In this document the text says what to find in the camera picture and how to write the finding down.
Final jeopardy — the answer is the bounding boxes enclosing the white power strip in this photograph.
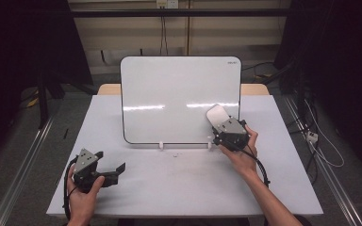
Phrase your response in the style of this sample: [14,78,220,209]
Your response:
[305,130,320,144]

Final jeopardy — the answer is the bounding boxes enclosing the white oval whiteboard eraser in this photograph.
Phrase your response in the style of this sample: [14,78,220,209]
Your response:
[206,104,231,130]

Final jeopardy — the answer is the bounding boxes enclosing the black metal stand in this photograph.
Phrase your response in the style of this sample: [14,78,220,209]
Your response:
[36,71,98,130]

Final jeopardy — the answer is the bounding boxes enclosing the white whiteboard with black rim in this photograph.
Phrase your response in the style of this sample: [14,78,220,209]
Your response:
[120,56,242,145]

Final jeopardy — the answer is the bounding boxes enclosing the person's right hand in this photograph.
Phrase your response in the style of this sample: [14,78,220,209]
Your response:
[218,124,259,179]

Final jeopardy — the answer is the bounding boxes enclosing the light wooden table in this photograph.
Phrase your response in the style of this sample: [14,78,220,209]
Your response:
[96,83,271,96]

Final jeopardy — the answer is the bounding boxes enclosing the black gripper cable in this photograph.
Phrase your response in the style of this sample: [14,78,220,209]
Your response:
[62,155,79,222]
[224,139,272,188]

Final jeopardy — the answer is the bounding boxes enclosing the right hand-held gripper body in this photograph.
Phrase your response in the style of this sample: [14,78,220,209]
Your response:
[212,116,251,153]

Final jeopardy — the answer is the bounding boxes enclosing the person's left hand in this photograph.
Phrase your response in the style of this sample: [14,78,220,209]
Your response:
[67,164,106,221]

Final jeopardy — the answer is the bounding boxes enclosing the white cable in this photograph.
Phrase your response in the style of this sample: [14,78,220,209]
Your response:
[304,99,346,169]

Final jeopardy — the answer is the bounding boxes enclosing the black horizontal bar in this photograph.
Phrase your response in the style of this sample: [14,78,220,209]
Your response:
[70,8,290,19]

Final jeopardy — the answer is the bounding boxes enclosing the aluminium floor rail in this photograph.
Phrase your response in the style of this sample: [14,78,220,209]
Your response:
[283,94,362,226]
[0,114,58,226]

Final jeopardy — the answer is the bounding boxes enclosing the black floor cables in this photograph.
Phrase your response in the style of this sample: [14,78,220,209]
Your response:
[240,61,276,83]

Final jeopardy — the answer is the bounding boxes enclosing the black hanging cables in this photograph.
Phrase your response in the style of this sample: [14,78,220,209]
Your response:
[159,15,170,57]

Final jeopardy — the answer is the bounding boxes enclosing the dark curtain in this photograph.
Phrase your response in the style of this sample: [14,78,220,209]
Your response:
[0,0,93,170]
[272,0,362,180]

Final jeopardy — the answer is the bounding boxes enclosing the white wall outlet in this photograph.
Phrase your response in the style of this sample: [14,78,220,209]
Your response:
[156,0,180,9]

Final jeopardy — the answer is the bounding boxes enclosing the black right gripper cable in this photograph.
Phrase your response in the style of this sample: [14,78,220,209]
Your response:
[224,139,272,188]

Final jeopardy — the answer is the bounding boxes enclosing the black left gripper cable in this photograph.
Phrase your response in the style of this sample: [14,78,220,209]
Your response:
[62,155,79,222]

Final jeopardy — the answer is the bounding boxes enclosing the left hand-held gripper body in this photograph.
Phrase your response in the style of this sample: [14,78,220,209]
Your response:
[72,148,107,194]

